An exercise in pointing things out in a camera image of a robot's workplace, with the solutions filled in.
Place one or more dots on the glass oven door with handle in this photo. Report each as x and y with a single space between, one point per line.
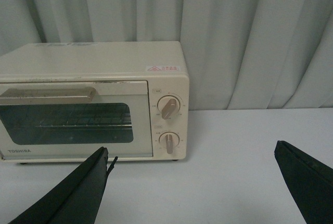
21 140

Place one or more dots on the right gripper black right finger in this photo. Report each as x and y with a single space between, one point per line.
308 180

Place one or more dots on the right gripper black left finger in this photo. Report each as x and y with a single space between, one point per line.
77 198

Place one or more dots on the cream Toshiba toaster oven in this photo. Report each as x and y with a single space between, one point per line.
110 62

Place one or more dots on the beige lower timer knob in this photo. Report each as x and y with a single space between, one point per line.
169 141

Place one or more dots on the beige upper temperature knob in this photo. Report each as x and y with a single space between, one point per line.
168 106

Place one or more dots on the red warning sticker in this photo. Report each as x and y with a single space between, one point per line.
164 68

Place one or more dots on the metal wire oven rack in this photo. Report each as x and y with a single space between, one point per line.
96 115

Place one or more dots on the grey curtain backdrop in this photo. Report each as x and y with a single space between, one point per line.
240 54

